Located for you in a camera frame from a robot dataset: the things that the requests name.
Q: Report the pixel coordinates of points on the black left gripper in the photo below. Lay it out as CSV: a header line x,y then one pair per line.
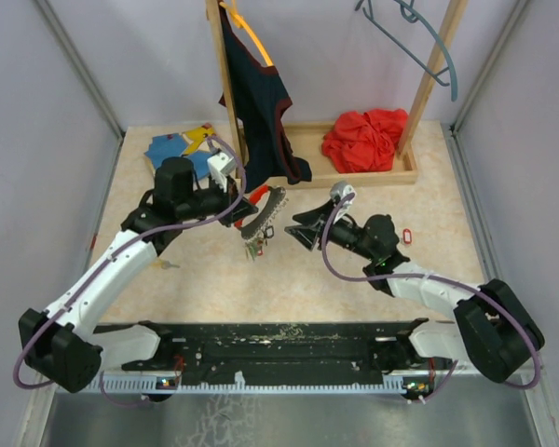
x,y
241,209

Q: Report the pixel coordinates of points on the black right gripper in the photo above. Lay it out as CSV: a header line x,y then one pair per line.
x,y
312,222

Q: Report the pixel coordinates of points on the metal key organizer red handle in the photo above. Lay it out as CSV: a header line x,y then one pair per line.
x,y
275,200

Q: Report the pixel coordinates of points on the keys with coloured tags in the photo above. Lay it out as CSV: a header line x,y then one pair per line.
x,y
255,246

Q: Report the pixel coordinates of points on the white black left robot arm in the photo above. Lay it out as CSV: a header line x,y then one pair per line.
x,y
61,341

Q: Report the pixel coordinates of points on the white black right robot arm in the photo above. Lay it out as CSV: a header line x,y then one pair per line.
x,y
486,325

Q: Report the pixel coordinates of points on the blue cartoon shirt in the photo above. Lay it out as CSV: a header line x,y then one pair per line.
x,y
185,144

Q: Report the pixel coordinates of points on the key with yellow tag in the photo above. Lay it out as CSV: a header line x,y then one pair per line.
x,y
164,264

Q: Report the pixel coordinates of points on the wooden clothes rack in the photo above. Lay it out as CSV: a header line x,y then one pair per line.
x,y
310,138

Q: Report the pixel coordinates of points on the key with red white tag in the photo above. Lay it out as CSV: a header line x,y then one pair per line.
x,y
407,236

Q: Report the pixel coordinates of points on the red crumpled cloth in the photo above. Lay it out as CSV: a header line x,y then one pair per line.
x,y
364,142

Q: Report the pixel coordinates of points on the navy tank top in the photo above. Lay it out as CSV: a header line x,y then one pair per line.
x,y
260,100

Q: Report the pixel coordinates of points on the orange clothes hanger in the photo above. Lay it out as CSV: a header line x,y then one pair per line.
x,y
231,8

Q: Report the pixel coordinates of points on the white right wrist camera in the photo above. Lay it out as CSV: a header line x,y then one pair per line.
x,y
342,192

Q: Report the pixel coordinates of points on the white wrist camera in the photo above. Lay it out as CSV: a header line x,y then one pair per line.
x,y
342,192
221,165

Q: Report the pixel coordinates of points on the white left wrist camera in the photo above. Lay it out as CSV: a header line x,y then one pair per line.
x,y
221,165

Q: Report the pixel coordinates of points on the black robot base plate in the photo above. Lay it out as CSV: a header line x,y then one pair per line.
x,y
370,346

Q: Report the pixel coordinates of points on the aluminium frame rail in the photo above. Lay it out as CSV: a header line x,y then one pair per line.
x,y
257,380

